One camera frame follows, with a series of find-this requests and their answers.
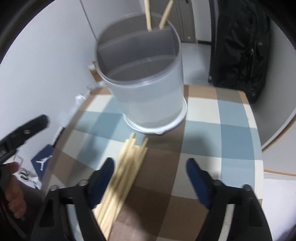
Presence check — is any person's left hand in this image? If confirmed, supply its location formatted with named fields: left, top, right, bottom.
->
left=5, top=162, right=27, bottom=218

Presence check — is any wooden chopstick on table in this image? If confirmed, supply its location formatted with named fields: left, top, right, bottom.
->
left=105, top=138, right=148, bottom=239
left=95, top=133, right=137, bottom=237

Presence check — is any blue Jordan shoe box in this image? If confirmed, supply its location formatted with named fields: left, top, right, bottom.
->
left=31, top=144, right=54, bottom=181

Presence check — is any checkered blue brown tablecloth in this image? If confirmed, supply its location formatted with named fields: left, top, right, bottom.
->
left=42, top=85, right=263, bottom=240

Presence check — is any translucent grey utensil holder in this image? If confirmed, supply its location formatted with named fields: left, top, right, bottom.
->
left=95, top=13, right=187, bottom=135

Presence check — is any black hanging garment bag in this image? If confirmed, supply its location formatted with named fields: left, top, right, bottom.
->
left=211, top=1, right=270, bottom=104

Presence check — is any chopstick in holder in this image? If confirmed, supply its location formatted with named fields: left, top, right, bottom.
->
left=144, top=0, right=152, bottom=32
left=159, top=0, right=174, bottom=30

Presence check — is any grey door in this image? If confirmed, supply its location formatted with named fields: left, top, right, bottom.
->
left=169, top=0, right=196, bottom=43

